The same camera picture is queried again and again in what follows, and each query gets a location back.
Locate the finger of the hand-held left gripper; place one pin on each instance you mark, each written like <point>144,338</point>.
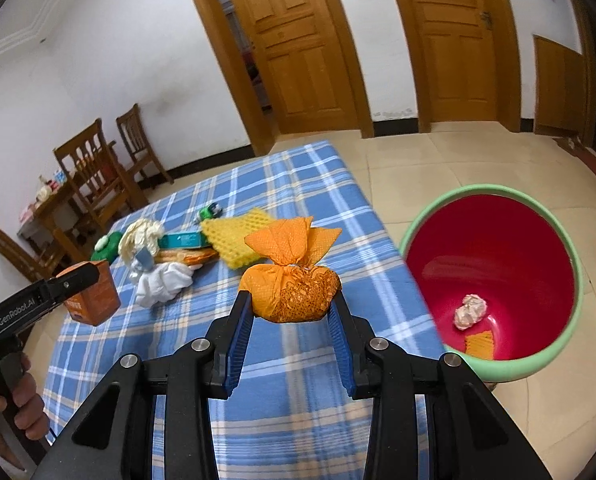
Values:
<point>77,280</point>

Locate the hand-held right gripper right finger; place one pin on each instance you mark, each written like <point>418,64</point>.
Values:
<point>341,355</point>

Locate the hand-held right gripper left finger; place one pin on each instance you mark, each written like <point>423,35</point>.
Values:
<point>237,355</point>

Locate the orange cardboard box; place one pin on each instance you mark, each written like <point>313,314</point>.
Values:
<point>95,302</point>

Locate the orange knotted plastic bag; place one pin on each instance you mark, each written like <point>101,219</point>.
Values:
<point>278,290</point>

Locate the orange snack packet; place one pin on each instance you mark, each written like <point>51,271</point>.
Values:
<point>192,257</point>

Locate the green and red trash bin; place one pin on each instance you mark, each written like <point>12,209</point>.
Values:
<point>503,260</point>

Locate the person's left hand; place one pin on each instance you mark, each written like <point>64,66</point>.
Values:
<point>30,405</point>

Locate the green cloud-shaped container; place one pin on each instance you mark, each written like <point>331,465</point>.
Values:
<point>108,252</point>

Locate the curved-back wooden chair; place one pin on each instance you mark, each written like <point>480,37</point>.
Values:
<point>25,255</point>

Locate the pale blue paper scrap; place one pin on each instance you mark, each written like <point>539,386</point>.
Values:
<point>144,259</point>

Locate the white crumpled tissue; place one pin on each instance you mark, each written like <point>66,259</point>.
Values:
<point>160,285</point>

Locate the pink packet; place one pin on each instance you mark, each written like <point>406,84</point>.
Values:
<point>26,212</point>

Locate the cream bag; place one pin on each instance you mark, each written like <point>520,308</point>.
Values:
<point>44,191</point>

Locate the tall-backed wooden chair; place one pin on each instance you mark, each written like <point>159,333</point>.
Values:
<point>95,185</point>

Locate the blue and white packet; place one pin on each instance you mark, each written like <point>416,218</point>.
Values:
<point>59,179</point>

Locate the teal and white box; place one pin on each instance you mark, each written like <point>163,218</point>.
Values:
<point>182,241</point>

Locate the yellow foam fruit net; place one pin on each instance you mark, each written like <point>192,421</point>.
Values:
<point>232,240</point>

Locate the pink crumpled tissue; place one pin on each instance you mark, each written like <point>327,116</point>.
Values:
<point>470,312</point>

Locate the orange wrapper piece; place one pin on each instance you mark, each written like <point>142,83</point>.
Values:
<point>479,345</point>

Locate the small green toy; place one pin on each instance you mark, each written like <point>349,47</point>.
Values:
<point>210,212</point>

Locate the narrow wooden chair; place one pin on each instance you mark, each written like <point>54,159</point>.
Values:
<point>137,145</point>

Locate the blue plaid tablecloth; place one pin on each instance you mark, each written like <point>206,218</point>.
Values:
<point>298,185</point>

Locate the open wooden door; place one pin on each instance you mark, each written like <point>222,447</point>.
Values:
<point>298,60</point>

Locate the closed wooden door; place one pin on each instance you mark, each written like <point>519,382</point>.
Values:
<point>453,50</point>

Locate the small wooden cabinet door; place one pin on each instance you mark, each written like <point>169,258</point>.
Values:
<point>558,90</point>

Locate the wooden door frame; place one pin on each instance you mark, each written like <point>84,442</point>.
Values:
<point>510,60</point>
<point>217,60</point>

